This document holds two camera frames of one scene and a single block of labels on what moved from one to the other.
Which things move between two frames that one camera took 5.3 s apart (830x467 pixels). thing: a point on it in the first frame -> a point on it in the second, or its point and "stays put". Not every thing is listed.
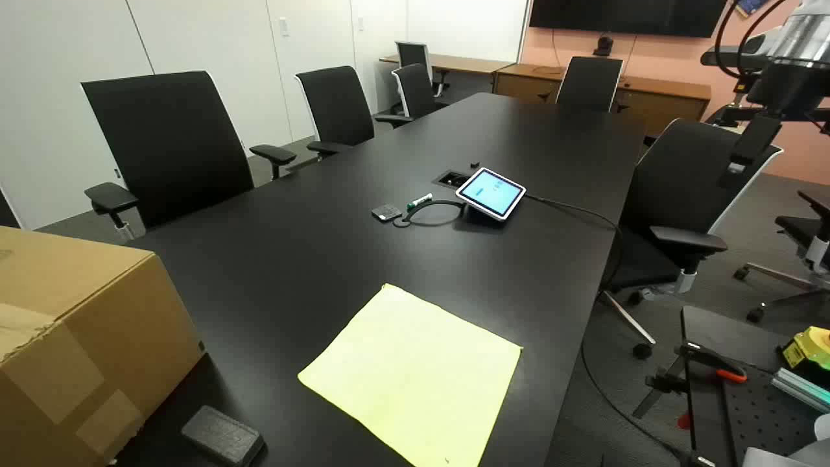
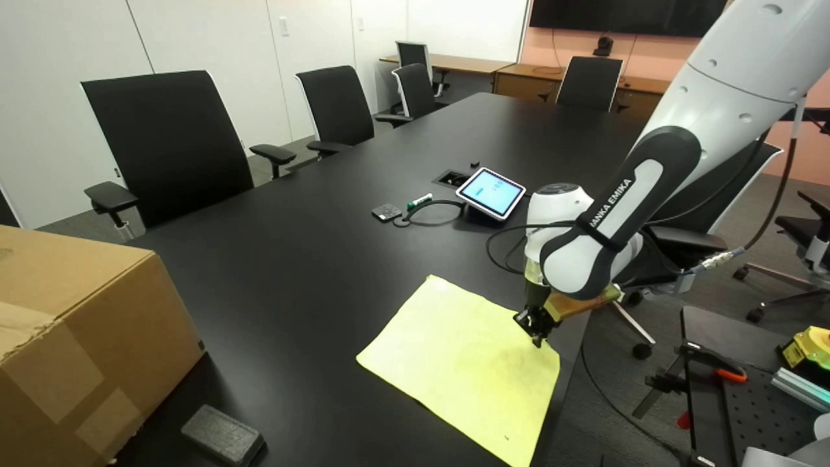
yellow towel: x=421 y=384 -> x=474 y=370
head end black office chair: x=590 y=83 stays put
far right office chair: x=814 y=232 stays put
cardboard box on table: x=94 y=344 stays put
